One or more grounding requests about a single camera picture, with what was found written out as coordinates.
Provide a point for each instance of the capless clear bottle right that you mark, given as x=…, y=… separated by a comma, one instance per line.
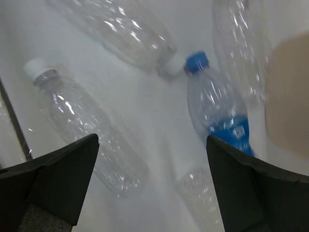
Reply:
x=197, y=191

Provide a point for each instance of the beige mesh waste bin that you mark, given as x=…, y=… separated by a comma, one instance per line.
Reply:
x=287, y=104

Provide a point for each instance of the clear bottle white cap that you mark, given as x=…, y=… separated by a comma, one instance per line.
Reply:
x=126, y=28
x=74, y=114

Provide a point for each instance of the blue-labelled blue-capped bottle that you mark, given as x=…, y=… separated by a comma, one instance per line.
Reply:
x=215, y=106

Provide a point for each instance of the clear bottle front white cap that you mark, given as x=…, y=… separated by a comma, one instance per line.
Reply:
x=74, y=114

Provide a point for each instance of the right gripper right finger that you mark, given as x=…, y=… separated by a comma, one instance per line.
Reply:
x=254, y=195

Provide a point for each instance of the clear bottle near bin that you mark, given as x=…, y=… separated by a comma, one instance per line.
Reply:
x=242, y=46

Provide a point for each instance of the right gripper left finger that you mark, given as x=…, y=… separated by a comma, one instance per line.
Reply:
x=46, y=194

